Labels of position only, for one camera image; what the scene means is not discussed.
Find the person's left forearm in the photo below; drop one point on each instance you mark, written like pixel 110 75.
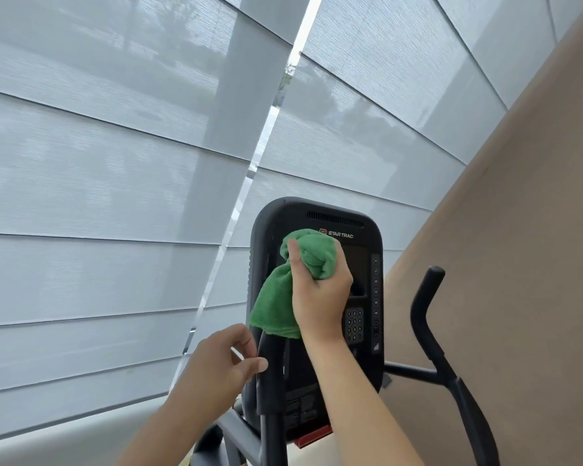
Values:
pixel 160 434

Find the narrow grey roller blind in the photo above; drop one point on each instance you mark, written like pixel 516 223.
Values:
pixel 379 116

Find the black exercise machine console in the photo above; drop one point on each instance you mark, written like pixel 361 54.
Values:
pixel 364 266

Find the person's right hand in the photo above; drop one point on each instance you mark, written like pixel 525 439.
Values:
pixel 320 305

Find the green microfibre cloth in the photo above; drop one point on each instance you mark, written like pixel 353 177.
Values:
pixel 277 296

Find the person's right forearm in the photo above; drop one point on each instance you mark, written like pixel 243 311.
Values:
pixel 354 407

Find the person's left thumb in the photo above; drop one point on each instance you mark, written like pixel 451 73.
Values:
pixel 252 367

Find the person's right thumb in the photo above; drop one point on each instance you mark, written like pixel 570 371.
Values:
pixel 295 259

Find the person's left hand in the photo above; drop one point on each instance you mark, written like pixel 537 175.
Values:
pixel 209 373

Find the wide grey roller blind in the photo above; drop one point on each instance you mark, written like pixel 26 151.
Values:
pixel 102 189

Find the grey machine frame bar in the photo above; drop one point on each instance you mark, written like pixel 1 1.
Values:
pixel 240 439

